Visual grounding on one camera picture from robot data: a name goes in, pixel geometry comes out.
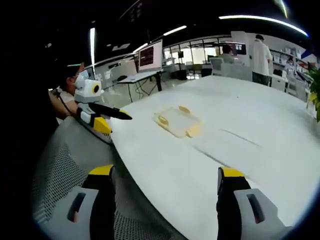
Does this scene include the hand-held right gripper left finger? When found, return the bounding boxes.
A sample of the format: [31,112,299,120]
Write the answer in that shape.
[37,164,117,240]

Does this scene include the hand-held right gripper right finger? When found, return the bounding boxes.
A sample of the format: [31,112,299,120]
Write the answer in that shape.
[216,166,293,240]

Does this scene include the person's masked head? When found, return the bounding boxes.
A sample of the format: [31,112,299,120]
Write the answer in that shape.
[58,62,90,94]

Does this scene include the long ceiling light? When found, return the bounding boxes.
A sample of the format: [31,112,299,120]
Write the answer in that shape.
[132,42,149,54]
[163,24,188,37]
[218,14,310,37]
[89,27,97,68]

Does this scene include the white desk black legs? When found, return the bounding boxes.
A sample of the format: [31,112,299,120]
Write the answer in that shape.
[116,69,166,103]

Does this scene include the grey mesh office chair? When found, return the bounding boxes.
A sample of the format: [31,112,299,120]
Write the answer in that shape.
[31,116,187,240]

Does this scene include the computer monitor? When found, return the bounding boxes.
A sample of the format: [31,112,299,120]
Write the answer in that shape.
[137,39,164,73]

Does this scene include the clear yellow-clip container lid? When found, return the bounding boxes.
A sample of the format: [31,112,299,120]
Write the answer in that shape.
[153,105,203,139]

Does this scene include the white office chair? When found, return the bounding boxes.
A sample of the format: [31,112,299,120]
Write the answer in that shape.
[209,56,227,77]

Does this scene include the green potted plant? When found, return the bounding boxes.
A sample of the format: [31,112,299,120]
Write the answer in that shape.
[306,65,320,116]

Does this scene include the person's torso with strap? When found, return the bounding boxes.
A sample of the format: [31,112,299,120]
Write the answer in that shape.
[48,87,80,125]

